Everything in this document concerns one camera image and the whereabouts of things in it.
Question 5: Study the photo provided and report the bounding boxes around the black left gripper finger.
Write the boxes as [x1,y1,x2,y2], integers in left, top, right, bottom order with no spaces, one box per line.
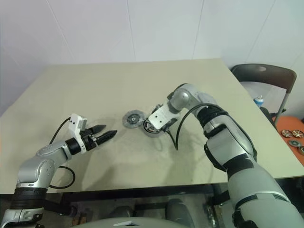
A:
[91,123,107,135]
[95,129,118,147]

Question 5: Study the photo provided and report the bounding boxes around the grey motor end cover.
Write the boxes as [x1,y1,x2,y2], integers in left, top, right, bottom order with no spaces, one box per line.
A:
[122,109,145,130]

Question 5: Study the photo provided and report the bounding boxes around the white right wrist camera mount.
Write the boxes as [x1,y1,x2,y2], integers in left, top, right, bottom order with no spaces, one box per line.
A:
[148,104,178,130]

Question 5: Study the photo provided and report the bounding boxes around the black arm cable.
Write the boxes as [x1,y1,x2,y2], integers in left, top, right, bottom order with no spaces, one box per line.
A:
[48,118,76,190]
[165,103,220,152]

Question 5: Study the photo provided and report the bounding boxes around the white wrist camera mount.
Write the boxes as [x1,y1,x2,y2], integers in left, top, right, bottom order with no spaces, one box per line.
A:
[148,104,178,130]
[68,114,88,152]

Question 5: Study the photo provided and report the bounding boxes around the grey robot torso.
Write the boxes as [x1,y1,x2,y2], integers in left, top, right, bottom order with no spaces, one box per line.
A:
[78,215,190,228]

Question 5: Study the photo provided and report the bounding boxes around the orange stool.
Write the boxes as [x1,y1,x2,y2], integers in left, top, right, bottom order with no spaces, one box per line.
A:
[273,115,304,176]

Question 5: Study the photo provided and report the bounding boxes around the grey copper wound motor stator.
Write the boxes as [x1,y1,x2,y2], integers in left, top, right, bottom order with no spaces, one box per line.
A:
[142,118,167,138]

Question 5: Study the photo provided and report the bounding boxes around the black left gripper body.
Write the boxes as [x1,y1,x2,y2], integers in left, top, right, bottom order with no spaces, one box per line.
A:
[80,127,100,152]

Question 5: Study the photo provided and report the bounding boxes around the dark folding chair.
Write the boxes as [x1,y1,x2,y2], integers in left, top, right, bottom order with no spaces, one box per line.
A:
[230,63,297,124]

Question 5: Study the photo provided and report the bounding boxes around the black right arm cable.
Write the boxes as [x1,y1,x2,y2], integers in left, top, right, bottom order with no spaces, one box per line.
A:
[165,103,220,152]

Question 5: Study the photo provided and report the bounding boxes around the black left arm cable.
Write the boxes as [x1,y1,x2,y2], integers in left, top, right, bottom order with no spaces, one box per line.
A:
[48,118,76,190]

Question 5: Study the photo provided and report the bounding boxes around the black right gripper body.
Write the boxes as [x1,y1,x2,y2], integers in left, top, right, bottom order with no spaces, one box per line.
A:
[163,117,178,132]

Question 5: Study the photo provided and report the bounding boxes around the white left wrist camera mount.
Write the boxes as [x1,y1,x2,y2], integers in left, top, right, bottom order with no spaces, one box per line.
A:
[68,114,88,152]

